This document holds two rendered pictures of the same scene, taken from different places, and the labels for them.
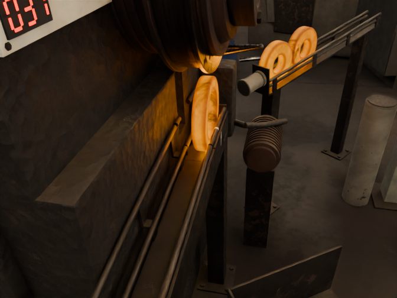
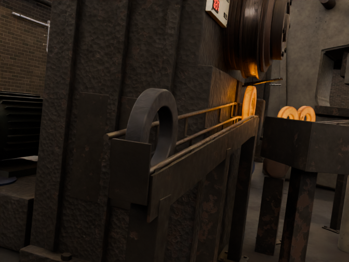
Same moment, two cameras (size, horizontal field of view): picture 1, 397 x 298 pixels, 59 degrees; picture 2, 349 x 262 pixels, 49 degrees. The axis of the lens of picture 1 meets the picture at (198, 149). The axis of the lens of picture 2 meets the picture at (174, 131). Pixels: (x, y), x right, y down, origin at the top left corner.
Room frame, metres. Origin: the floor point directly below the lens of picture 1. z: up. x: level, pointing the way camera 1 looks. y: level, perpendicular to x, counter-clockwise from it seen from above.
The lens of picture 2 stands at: (-1.00, 0.16, 0.73)
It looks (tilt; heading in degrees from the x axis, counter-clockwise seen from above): 4 degrees down; 5
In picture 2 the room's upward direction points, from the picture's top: 7 degrees clockwise
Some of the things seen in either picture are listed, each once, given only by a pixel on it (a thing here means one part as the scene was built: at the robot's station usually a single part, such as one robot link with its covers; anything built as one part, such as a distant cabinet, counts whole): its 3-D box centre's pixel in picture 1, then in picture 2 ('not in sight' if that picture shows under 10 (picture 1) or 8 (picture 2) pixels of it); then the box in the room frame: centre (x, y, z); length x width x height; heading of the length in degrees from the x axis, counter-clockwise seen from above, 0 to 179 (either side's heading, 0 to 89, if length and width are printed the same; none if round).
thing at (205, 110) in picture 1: (206, 113); (249, 106); (0.78, -0.02, 0.75); 0.18 x 0.03 x 0.18; 166
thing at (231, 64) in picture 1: (218, 98); (251, 121); (1.01, -0.07, 0.68); 0.11 x 0.08 x 0.24; 75
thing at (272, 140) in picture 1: (260, 185); (272, 200); (1.07, -0.24, 0.27); 0.22 x 0.13 x 0.53; 165
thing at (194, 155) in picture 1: (206, 141); not in sight; (0.80, -0.02, 0.66); 0.19 x 0.07 x 0.01; 165
